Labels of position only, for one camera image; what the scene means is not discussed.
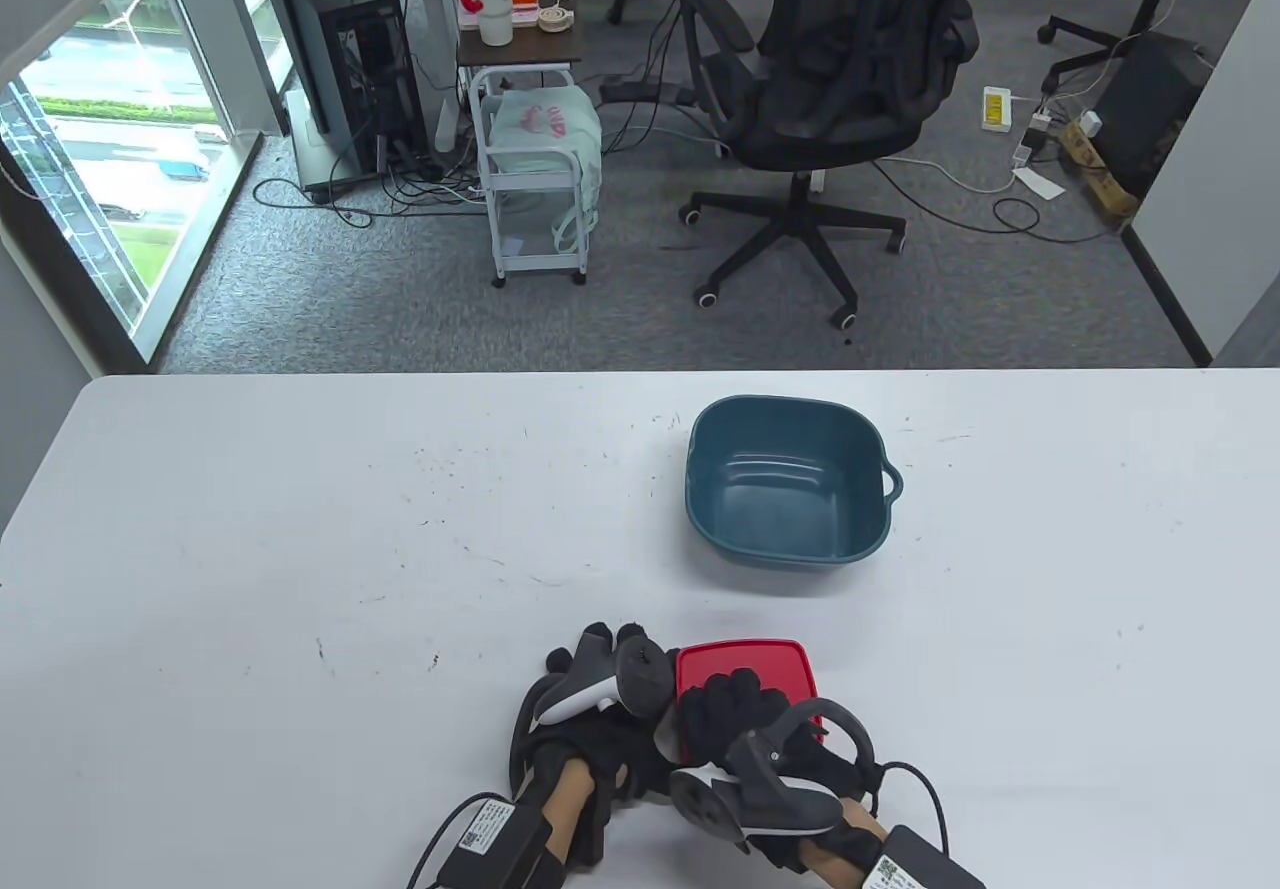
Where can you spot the white paper card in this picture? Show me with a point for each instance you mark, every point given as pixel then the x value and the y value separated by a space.
pixel 1038 183

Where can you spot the white desk leg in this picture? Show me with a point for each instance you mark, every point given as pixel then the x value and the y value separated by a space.
pixel 430 29

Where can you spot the person's left forearm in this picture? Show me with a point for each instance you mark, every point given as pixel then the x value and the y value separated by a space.
pixel 570 809

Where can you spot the black white hand controller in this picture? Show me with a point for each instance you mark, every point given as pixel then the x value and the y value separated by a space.
pixel 585 694
pixel 770 799

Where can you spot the black floor box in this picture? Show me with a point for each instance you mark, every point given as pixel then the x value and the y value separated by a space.
pixel 1145 109

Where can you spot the red container lid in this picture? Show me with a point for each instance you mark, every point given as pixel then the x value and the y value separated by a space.
pixel 730 659

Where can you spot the pale green plastic bag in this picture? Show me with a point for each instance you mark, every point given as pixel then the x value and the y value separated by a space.
pixel 540 129

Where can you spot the black mesh office chair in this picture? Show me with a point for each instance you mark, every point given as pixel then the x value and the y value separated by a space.
pixel 850 79

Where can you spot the brown cardboard box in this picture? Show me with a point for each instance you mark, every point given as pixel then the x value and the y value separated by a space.
pixel 1100 179

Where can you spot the large glass window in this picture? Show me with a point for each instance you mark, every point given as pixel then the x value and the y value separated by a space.
pixel 120 129

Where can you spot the teal plastic basin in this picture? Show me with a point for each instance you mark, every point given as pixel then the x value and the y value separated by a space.
pixel 790 499

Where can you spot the white power strip yellow label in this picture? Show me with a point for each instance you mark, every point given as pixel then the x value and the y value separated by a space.
pixel 996 109

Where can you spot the black white right hand controller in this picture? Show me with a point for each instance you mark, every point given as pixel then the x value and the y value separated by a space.
pixel 770 799

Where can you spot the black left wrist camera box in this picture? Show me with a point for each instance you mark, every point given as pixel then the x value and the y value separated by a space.
pixel 495 844

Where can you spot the person's left hand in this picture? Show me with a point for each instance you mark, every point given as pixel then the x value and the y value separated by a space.
pixel 600 759

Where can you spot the black white left hand controller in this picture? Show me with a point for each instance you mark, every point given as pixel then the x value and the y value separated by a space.
pixel 585 694

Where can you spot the white power adapter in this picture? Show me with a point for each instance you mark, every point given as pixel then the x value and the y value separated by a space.
pixel 1090 123

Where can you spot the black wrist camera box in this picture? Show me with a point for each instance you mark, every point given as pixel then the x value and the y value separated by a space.
pixel 495 844
pixel 920 864

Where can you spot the black computer tower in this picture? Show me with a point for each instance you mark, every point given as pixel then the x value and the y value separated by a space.
pixel 345 59

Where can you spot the white rolling cart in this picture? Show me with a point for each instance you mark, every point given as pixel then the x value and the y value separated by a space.
pixel 530 49

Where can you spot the person's right hand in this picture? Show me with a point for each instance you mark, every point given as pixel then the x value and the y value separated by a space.
pixel 725 714

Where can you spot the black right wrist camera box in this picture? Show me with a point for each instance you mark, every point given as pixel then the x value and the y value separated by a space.
pixel 920 864

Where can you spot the black power strip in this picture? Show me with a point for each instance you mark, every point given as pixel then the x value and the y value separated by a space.
pixel 640 89

